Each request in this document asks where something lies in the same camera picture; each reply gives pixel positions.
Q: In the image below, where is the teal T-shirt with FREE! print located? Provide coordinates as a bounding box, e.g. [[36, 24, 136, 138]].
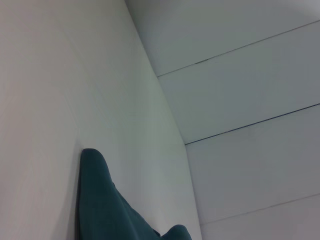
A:
[[78, 148, 194, 240]]

